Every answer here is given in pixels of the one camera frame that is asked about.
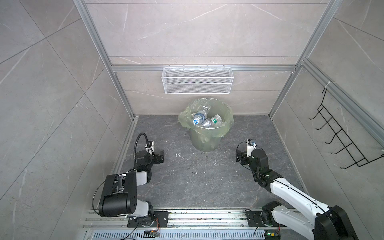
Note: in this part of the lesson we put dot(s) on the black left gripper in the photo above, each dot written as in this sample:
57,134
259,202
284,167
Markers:
157,160

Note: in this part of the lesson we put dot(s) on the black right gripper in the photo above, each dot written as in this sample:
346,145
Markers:
243,155

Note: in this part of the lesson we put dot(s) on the clear bottle blue label top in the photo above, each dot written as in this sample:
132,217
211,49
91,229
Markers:
200,117

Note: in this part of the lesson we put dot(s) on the clear bottle green ring cap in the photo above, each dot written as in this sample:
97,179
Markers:
215,121

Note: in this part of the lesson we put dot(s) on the clear bottle blue cap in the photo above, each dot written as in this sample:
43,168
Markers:
207,123

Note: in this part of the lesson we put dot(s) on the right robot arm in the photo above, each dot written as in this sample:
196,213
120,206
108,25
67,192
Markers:
311,218

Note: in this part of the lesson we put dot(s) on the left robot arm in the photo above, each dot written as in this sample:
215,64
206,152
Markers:
119,195

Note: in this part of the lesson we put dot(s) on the green bin with bag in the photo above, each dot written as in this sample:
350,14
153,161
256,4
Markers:
207,139

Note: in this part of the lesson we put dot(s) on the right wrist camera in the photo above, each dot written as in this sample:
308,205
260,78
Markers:
251,145

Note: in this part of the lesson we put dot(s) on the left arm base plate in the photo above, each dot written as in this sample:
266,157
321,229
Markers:
154,220

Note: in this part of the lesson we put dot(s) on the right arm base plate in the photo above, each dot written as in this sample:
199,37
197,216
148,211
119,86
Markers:
259,219

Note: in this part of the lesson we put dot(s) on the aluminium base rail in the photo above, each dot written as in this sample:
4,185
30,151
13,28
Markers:
185,224

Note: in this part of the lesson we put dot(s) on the white wire mesh basket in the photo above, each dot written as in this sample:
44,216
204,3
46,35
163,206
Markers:
202,80

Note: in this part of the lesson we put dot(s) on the black wire hook rack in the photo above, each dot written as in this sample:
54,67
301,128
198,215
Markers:
339,133

